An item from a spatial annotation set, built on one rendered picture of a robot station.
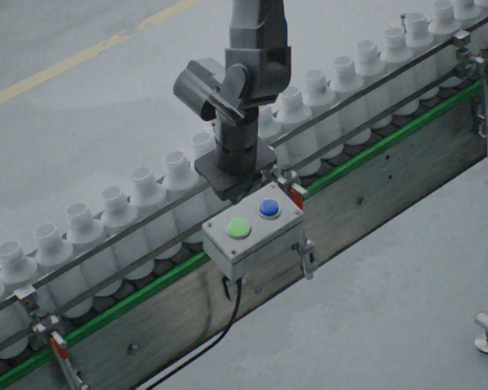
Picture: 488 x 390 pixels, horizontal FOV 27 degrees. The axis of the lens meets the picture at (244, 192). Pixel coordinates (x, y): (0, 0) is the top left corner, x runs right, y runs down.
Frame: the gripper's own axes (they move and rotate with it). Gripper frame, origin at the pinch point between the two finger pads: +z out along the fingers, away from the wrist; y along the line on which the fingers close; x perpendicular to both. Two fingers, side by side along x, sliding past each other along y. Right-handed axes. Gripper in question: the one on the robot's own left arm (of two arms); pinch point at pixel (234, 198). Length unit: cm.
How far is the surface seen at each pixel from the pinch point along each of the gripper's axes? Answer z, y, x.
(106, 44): 208, -98, -220
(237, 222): 6.6, -0.7, 0.1
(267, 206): 6.6, -6.1, 0.5
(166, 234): 18.0, 5.2, -10.9
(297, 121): 11.4, -23.3, -13.1
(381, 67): 11.2, -43.1, -14.0
